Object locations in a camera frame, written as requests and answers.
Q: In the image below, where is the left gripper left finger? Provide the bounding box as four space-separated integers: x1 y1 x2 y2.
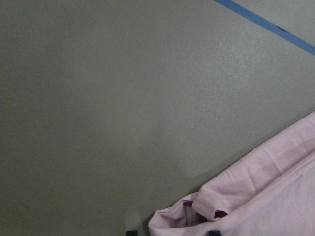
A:
125 230 138 236

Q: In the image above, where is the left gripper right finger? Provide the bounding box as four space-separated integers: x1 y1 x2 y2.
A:
207 230 221 236

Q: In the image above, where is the pink Snoopy t-shirt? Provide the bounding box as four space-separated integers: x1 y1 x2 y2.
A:
148 114 315 236

